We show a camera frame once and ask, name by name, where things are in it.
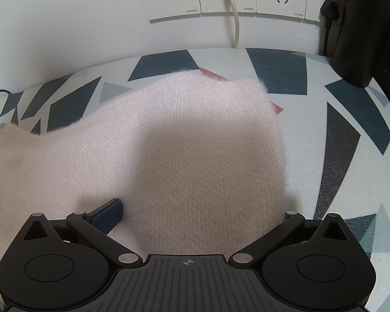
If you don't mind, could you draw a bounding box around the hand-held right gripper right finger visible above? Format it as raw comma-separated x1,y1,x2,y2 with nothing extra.
228,211,350,265

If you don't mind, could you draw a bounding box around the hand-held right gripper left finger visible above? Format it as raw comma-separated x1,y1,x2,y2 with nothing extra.
21,198,143,265

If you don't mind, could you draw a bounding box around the pink knit sweater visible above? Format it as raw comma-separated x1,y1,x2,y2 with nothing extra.
0,71,288,303

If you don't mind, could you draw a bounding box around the black upright object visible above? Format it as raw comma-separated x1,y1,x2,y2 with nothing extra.
331,0,390,88

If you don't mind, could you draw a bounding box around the black power plug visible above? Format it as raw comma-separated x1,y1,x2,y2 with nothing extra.
318,0,341,56

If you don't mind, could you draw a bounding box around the white network cable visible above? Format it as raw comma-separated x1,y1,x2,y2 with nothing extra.
222,0,241,50

